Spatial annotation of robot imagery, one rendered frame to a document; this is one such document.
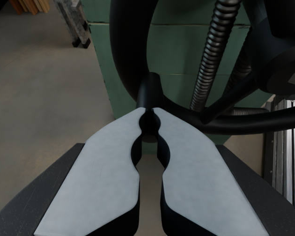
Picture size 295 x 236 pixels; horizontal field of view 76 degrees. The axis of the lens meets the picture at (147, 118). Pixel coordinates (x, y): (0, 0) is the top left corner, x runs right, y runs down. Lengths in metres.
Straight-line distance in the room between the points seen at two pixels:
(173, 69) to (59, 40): 1.23
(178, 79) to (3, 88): 1.16
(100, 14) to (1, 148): 0.97
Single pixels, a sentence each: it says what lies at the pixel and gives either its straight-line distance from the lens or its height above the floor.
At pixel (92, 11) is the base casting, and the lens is 0.36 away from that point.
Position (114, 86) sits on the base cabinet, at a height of 0.54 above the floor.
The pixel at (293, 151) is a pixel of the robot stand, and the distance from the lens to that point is 0.94.
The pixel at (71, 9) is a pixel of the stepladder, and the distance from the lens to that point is 1.34.
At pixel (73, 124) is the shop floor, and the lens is 1.10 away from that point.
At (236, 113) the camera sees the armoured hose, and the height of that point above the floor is 0.62.
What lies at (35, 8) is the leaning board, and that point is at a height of 0.03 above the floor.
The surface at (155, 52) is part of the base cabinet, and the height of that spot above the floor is 0.65.
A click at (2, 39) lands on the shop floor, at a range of 1.77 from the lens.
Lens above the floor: 0.92
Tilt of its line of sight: 61 degrees down
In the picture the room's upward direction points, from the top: 2 degrees clockwise
